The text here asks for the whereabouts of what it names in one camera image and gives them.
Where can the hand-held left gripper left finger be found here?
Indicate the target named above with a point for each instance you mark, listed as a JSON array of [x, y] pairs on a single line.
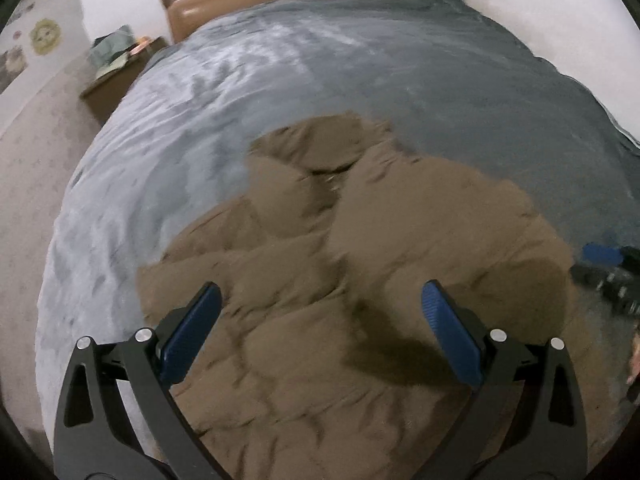
[[192, 332]]

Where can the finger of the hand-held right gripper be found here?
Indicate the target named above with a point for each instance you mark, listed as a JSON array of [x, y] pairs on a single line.
[[602, 254], [587, 275]]

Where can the brown puffer jacket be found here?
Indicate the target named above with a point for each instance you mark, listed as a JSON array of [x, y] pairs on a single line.
[[325, 310]]

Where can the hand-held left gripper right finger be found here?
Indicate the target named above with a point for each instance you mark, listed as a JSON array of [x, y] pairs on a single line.
[[450, 332]]

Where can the grey plush blanket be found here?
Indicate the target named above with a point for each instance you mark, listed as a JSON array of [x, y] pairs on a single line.
[[350, 70]]

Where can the person's right hand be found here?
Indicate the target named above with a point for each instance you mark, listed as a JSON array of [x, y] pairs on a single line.
[[636, 360]]

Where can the orange small item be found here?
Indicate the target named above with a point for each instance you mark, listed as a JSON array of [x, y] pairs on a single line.
[[140, 46]]

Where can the pale green bag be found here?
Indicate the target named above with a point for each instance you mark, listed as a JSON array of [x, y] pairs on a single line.
[[111, 47]]

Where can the brown wooden nightstand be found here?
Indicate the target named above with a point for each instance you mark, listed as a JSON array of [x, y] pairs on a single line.
[[107, 92]]

